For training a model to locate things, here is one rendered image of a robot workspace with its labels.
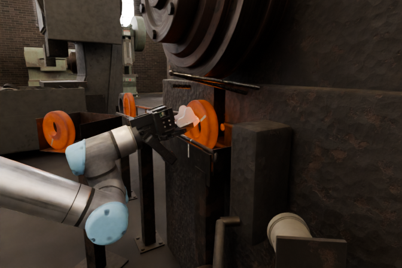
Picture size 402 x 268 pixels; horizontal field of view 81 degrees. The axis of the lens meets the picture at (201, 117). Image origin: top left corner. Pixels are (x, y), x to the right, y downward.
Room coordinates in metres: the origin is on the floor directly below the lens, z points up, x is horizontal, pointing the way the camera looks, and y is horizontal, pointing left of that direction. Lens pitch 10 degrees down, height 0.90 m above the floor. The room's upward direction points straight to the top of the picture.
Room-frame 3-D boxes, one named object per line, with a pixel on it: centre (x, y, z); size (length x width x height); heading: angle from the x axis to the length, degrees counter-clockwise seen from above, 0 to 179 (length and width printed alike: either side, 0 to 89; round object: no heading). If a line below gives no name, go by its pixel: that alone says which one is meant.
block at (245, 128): (0.47, -0.12, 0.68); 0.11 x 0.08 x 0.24; 119
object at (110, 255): (0.97, 0.50, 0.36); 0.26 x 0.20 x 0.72; 64
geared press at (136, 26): (9.19, 2.91, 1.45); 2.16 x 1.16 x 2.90; 29
